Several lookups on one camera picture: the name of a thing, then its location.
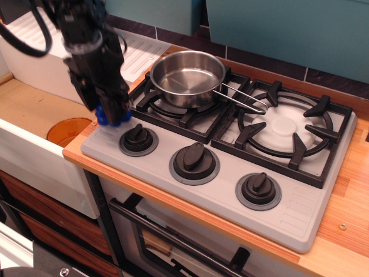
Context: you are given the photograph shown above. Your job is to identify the stainless steel pan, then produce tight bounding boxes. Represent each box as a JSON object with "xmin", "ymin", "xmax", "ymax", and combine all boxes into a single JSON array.
[{"xmin": 150, "ymin": 50, "xmax": 269, "ymax": 114}]

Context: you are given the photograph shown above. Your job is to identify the orange plastic bowl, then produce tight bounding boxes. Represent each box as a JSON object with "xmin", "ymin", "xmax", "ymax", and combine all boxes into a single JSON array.
[{"xmin": 46, "ymin": 117, "xmax": 92, "ymax": 147}]

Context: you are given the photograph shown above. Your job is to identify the black burner grate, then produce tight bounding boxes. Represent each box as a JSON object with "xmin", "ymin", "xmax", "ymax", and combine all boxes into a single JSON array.
[
  {"xmin": 211, "ymin": 80, "xmax": 357, "ymax": 189},
  {"xmin": 130, "ymin": 73, "xmax": 236, "ymax": 144}
]

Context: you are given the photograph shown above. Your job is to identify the black middle stove knob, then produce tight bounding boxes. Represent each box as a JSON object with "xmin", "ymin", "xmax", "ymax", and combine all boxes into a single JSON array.
[{"xmin": 169, "ymin": 142, "xmax": 220, "ymax": 186}]

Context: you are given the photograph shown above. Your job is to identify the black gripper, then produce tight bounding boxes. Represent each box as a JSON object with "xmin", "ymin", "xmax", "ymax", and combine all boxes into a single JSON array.
[{"xmin": 63, "ymin": 28, "xmax": 130, "ymax": 124}]

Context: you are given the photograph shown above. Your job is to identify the black right stove knob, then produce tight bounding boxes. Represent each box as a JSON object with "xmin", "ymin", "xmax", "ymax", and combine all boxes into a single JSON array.
[{"xmin": 235, "ymin": 172, "xmax": 282, "ymax": 211}]

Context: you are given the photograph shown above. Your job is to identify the black left stove knob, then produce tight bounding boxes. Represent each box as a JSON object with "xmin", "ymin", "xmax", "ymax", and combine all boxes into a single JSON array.
[{"xmin": 119, "ymin": 123, "xmax": 159, "ymax": 157}]

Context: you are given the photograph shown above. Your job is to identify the grey toy stove top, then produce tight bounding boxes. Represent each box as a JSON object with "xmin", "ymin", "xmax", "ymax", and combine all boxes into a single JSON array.
[{"xmin": 80, "ymin": 54, "xmax": 359, "ymax": 254}]

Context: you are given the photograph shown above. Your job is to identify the black left burner grate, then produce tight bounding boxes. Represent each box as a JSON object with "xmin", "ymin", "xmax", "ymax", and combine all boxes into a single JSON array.
[{"xmin": 130, "ymin": 73, "xmax": 236, "ymax": 144}]

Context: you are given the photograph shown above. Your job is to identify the blue toy blueberry cluster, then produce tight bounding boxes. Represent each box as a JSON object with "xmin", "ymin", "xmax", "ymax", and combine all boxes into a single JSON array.
[{"xmin": 95, "ymin": 103, "xmax": 132, "ymax": 127}]

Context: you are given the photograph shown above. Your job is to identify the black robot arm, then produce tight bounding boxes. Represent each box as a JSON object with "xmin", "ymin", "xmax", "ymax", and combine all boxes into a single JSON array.
[{"xmin": 43, "ymin": 1, "xmax": 130, "ymax": 126}]

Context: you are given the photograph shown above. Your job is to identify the wooden drawer cabinet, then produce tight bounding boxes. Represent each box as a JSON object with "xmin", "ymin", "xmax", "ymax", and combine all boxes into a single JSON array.
[{"xmin": 1, "ymin": 172, "xmax": 122, "ymax": 276}]

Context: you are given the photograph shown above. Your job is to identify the black braided cable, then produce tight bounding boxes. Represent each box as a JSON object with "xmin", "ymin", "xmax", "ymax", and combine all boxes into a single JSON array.
[{"xmin": 0, "ymin": 0, "xmax": 53, "ymax": 58}]

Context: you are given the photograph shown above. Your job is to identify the black right burner grate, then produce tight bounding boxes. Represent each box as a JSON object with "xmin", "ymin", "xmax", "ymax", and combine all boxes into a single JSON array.
[{"xmin": 211, "ymin": 80, "xmax": 357, "ymax": 189}]

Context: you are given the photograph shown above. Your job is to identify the oven door with black handle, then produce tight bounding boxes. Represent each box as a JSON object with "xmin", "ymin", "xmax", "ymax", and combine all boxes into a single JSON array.
[{"xmin": 108, "ymin": 193, "xmax": 289, "ymax": 276}]

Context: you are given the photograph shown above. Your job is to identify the black stove knob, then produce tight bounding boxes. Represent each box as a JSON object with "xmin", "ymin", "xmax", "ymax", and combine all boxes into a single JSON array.
[
  {"xmin": 119, "ymin": 123, "xmax": 159, "ymax": 157},
  {"xmin": 235, "ymin": 172, "xmax": 282, "ymax": 211},
  {"xmin": 169, "ymin": 142, "xmax": 220, "ymax": 186}
]

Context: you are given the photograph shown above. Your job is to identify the white toy sink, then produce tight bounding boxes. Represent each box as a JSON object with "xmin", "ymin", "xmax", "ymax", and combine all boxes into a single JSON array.
[{"xmin": 0, "ymin": 6, "xmax": 173, "ymax": 220}]

